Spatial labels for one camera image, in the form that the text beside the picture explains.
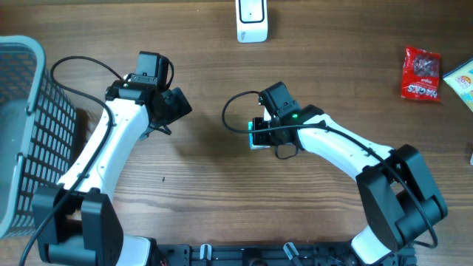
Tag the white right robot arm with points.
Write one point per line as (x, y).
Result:
(400, 197)

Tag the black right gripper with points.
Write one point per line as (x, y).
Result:
(278, 142)

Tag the white barcode scanner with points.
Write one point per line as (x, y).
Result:
(251, 21)

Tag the beige wet wipes pack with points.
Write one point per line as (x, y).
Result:
(460, 80)

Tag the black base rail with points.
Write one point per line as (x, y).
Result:
(318, 254)

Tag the grey plastic shopping basket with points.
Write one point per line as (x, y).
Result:
(38, 129)

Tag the red snack bag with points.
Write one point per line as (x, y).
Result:
(420, 75)

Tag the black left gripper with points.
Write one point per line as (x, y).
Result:
(178, 107)

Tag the teal tissue pack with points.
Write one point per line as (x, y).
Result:
(251, 139)

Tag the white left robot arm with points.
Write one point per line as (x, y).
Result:
(75, 221)

